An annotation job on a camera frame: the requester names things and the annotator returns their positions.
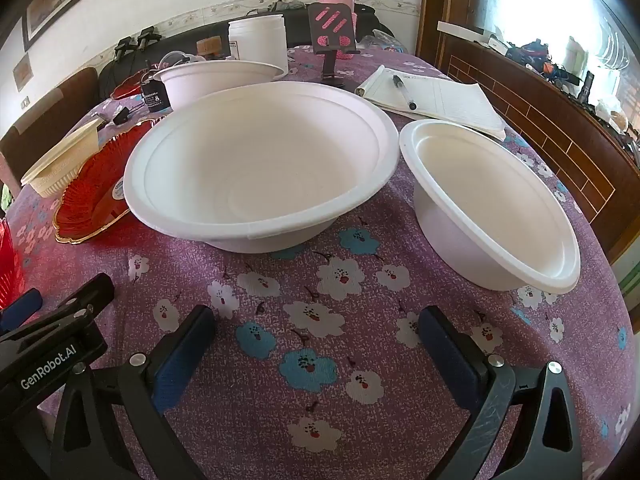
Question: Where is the pink patterned phone stand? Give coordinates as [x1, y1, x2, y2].
[306, 2, 360, 88]

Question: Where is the beige plastic dish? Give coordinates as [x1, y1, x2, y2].
[20, 121, 101, 198]

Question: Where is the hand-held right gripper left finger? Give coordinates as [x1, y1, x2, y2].
[50, 304, 217, 480]

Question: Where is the small white bowl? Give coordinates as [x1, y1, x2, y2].
[152, 60, 284, 111]

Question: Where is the brown brick-pattern cabinet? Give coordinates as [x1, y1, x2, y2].
[435, 20, 640, 261]

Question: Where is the grey bag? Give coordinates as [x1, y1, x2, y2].
[260, 0, 313, 14]

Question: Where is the wooden window frame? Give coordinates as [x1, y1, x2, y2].
[415, 0, 501, 66]

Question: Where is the small wall plaque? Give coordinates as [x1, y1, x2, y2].
[12, 55, 33, 92]

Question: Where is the red plate with gold rim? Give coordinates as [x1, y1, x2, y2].
[53, 119, 168, 246]

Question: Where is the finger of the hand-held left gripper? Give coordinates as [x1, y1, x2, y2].
[0, 287, 44, 332]
[0, 272, 116, 346]

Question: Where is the white plastic bag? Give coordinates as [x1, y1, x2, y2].
[357, 27, 406, 53]

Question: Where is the open paper notebook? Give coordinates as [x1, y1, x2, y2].
[355, 65, 507, 142]

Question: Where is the medium white bowl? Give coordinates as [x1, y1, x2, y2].
[398, 119, 582, 295]

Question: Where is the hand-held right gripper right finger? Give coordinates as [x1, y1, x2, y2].
[417, 305, 583, 480]

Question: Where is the brown armchair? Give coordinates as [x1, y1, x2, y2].
[0, 66, 101, 186]

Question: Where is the red plate with white label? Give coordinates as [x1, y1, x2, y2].
[110, 67, 156, 100]

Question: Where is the white plastic jar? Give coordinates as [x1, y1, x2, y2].
[228, 14, 290, 78]

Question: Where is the purple floral tablecloth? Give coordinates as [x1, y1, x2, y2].
[0, 42, 640, 480]

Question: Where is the black pen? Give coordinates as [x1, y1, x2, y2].
[392, 75, 418, 112]

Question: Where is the red ribbed plastic object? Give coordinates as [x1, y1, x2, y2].
[0, 220, 26, 311]

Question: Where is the pile of assorted small items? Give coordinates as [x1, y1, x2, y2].
[487, 30, 640, 146]

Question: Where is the large white bowl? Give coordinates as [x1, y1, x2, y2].
[123, 81, 399, 254]

